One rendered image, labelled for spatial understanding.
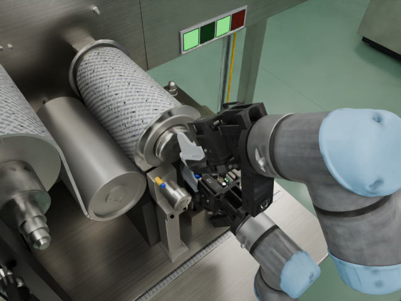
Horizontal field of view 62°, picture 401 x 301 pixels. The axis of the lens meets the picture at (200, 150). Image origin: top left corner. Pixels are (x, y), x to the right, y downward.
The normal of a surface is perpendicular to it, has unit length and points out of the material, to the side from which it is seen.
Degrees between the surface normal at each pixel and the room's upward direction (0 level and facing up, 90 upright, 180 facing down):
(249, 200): 90
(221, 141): 50
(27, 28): 90
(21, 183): 20
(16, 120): 38
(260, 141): 60
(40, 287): 90
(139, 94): 9
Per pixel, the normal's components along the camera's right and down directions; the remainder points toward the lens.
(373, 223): 0.10, 0.25
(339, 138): -0.78, -0.35
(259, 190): 0.63, 0.46
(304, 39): 0.02, -0.65
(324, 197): -0.72, 0.48
